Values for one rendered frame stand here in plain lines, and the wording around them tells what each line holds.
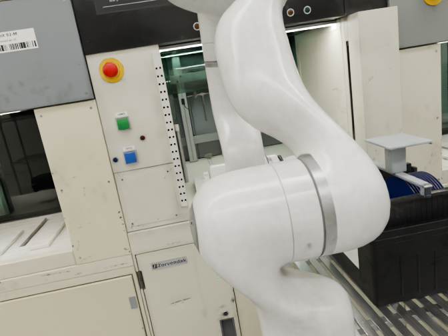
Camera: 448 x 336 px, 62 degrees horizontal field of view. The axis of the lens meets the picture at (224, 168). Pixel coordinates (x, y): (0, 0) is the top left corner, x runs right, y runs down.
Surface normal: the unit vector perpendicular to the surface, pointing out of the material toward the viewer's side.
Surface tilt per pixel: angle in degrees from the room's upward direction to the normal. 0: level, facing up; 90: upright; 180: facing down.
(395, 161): 90
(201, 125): 90
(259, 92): 79
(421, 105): 90
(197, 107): 90
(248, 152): 65
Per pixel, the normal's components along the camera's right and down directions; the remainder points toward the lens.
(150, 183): 0.14, 0.22
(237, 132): -0.04, -0.44
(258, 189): -0.05, -0.64
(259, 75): -0.26, -0.10
